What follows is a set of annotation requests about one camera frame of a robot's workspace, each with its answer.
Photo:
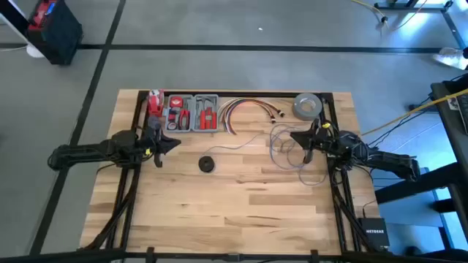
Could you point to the red tape measure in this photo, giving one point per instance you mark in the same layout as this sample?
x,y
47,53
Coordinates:
x,y
176,101

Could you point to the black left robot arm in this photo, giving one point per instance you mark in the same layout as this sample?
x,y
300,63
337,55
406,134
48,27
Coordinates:
x,y
84,149

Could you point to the black Netgear router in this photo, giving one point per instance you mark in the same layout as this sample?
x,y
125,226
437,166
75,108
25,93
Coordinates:
x,y
373,232

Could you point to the grey duct tape roll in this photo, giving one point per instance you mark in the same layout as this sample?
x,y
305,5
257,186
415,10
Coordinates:
x,y
298,113

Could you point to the small hammer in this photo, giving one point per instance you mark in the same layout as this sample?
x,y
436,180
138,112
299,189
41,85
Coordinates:
x,y
204,99

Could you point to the grey open tool case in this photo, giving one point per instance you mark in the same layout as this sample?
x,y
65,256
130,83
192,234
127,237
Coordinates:
x,y
192,126

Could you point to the black desk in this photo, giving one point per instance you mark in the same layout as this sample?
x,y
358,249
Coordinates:
x,y
453,120

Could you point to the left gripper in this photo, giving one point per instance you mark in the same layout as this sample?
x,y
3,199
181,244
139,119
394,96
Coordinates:
x,y
148,142

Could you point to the small black tape roll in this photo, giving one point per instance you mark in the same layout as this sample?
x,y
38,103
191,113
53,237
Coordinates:
x,y
172,126

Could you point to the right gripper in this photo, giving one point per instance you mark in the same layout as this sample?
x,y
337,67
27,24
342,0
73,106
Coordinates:
x,y
323,140

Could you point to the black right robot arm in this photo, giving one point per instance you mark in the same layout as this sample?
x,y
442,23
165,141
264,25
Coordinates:
x,y
387,160

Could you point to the person's foot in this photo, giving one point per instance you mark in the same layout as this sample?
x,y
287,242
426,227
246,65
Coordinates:
x,y
451,58

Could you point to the black red storage crate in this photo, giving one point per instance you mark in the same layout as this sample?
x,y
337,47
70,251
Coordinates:
x,y
62,36

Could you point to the white pole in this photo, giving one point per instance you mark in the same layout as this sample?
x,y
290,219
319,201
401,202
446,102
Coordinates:
x,y
34,53

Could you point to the black floor stand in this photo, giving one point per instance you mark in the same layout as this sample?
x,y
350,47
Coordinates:
x,y
409,6

